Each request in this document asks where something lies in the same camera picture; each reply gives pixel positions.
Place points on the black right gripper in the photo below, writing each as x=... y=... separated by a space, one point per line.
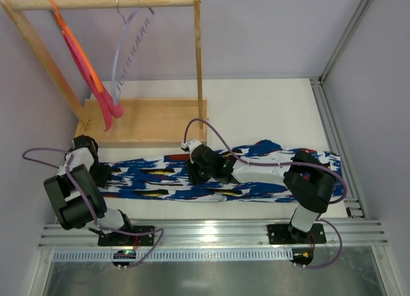
x=195 y=168

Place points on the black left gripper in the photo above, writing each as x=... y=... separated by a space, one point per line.
x=104 y=175

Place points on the blue patterned trousers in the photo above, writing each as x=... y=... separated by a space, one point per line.
x=166 y=177

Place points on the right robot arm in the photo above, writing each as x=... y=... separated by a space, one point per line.
x=308 y=180

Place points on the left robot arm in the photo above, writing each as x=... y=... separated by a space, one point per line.
x=75 y=194

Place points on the lilac plastic hanger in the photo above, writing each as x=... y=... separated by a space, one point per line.
x=135 y=26

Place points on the orange plastic hanger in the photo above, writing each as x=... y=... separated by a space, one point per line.
x=80 y=59

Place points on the pink cloth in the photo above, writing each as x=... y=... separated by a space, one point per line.
x=104 y=99

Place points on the wooden clothes rack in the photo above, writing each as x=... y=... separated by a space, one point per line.
x=145 y=121

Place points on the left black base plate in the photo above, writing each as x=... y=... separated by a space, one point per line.
x=141 y=236

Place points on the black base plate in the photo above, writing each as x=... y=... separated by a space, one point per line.
x=141 y=236
x=283 y=234

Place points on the slotted cable duct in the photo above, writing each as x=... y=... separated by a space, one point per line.
x=173 y=255

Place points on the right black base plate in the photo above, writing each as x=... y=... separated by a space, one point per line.
x=283 y=234

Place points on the aluminium corner frame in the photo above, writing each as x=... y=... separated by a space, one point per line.
x=324 y=89

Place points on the aluminium mounting rail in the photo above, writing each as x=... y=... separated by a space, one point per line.
x=208 y=234

